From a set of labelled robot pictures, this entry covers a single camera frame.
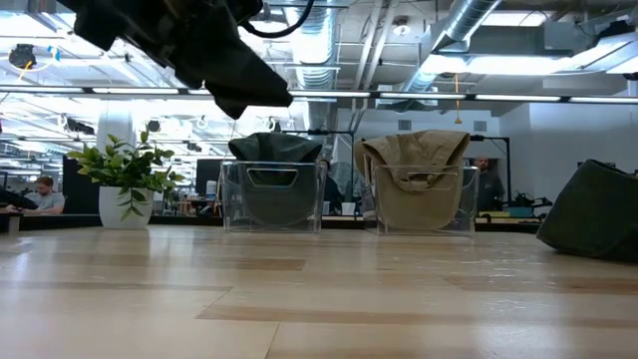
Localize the person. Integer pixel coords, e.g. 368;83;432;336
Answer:
471;156;507;211
5;175;66;216
318;158;345;215

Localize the black partition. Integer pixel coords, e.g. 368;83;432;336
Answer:
62;155;101;215

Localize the yellow hanging cord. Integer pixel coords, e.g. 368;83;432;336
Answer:
453;73;463;125

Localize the clear plastic bin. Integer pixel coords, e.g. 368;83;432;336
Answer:
371;164;480;236
220;160;328;234

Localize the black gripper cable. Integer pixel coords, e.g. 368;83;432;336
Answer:
238;0;316;40

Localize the black aluminium table frame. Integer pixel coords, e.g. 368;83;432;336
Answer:
0;212;544;234

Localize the long ceiling light bar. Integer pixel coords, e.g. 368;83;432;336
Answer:
0;84;638;106

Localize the black computer monitor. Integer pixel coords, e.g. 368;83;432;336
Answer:
194;158;223;196

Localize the potted green plant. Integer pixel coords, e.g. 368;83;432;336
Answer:
66;130;186;230

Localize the beige baseball cap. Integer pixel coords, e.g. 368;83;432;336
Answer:
363;129;471;231

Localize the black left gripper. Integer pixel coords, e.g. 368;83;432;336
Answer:
221;0;264;24

